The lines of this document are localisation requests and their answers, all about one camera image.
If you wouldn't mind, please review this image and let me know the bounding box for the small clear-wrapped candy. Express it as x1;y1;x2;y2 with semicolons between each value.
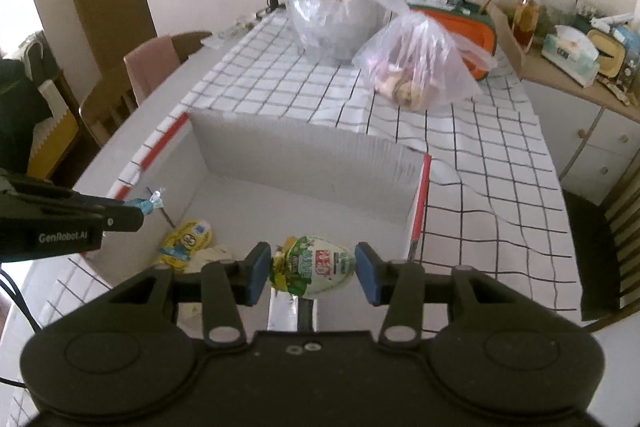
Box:
135;187;167;215

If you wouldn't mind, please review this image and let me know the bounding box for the pale patterned cloth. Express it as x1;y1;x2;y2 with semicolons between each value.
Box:
0;32;63;82

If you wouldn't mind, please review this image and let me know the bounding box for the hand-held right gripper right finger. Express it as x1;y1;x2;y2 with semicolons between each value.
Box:
354;242;525;350

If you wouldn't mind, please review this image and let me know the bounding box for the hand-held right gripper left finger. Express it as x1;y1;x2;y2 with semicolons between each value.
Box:
106;241;274;349

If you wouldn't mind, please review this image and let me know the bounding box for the clear plastic bag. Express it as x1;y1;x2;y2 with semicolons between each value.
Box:
285;0;408;65

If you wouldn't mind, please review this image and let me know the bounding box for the yellow tissue holder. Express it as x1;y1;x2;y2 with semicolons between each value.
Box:
585;29;628;75

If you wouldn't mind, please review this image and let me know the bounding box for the bright yellow snack packet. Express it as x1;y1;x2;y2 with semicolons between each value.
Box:
152;219;213;269

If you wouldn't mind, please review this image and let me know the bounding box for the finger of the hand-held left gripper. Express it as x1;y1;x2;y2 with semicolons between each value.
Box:
102;201;147;232

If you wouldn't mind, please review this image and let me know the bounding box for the pink plastic bag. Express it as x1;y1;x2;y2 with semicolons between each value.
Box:
352;12;498;112

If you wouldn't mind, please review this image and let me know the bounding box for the black jacket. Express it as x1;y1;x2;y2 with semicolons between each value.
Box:
0;59;51;178

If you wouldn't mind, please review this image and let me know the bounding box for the silver black snack bar packet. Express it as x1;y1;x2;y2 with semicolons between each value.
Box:
267;292;317;333

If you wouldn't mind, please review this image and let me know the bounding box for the green tissue box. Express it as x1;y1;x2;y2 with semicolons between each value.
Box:
541;26;601;88

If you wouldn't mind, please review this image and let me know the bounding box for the white cabinet with wooden top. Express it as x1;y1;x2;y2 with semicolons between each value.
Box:
487;2;640;198

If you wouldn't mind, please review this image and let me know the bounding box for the yellow bag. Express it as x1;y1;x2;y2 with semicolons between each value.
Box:
27;109;83;180

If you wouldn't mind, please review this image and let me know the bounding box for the green white egg-shaped snack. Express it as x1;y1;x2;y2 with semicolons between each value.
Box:
269;234;358;299

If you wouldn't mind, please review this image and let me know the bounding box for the glass jar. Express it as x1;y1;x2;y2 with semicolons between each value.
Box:
497;0;543;52

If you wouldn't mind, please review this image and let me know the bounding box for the wooden chair with dark seat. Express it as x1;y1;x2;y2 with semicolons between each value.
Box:
562;179;640;333

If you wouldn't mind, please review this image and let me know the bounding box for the white checkered tablecloth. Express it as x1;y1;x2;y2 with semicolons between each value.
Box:
0;14;583;427

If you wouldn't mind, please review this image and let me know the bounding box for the blue packet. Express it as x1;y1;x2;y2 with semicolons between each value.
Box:
612;24;640;92

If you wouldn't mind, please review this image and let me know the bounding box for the red cardboard box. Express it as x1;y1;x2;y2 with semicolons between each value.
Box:
82;108;433;333

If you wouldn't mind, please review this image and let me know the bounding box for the clear plastic packet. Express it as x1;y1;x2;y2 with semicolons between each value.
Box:
210;14;261;50

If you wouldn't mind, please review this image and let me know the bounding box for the orange lidded container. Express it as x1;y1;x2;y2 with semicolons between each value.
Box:
407;4;498;80

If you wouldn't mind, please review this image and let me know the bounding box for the black cable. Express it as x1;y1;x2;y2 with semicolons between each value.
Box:
0;264;43;388

